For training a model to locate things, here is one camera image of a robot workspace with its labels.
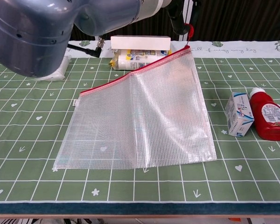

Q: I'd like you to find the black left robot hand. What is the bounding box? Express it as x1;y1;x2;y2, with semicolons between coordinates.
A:
167;0;201;36

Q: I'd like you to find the yellow white plastic package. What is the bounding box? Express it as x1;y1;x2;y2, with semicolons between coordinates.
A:
109;49;175;71

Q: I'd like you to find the long white box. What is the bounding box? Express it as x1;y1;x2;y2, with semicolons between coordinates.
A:
110;35;172;51

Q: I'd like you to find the clear mesh zipper pouch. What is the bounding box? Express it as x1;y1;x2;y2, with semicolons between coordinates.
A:
52;23;217;172

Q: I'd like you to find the red bottle white cap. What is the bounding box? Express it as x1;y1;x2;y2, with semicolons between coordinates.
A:
249;87;280;141

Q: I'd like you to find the white tissue pack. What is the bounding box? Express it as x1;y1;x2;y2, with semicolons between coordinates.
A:
37;55;72;82

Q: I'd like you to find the green grid tablecloth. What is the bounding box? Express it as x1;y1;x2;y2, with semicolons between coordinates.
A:
0;40;280;217

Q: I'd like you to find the black cable metal connector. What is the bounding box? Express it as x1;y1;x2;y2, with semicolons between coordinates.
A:
67;38;105;58

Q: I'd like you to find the blue white carton box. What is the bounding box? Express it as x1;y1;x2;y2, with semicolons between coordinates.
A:
224;91;255;138

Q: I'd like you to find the dark curtain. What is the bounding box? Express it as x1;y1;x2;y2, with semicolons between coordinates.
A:
100;0;280;42

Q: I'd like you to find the white frame post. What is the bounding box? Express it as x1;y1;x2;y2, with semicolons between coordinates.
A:
183;0;193;25

